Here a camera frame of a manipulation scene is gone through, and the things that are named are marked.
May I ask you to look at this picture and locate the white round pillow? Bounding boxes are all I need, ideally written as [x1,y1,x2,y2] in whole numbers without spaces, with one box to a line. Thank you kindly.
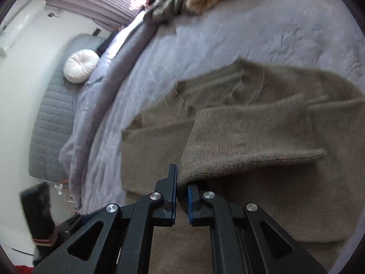
[63,49,100,84]

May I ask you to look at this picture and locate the lavender embossed blanket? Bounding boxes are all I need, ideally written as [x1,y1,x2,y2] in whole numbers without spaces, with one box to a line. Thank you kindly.
[81,0,362,214]

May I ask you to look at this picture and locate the window blinds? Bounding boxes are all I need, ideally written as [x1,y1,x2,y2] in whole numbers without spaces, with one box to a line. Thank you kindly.
[37,0,143,30]

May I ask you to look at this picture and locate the grey purple duvet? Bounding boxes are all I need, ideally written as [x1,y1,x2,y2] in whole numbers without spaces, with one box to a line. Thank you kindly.
[59,11,163,214]

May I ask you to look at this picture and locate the grey quilted headboard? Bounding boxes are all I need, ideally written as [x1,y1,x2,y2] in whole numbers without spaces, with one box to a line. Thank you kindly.
[28,34,109,183]

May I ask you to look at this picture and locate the black chair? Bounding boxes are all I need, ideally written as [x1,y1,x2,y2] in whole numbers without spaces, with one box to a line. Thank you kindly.
[21,183,59,260]

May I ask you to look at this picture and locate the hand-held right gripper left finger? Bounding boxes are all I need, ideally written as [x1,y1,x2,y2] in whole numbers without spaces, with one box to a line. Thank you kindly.
[33,164,179,274]

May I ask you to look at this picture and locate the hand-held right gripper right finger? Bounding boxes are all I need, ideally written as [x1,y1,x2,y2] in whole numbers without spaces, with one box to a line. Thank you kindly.
[187,183,328,274]

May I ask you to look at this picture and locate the dark checked cloth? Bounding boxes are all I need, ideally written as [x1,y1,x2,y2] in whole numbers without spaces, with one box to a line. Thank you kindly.
[144,0,189,23]

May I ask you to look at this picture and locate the brown knit sweater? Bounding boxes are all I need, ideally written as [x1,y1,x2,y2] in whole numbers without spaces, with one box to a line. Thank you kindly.
[121,58,365,274]

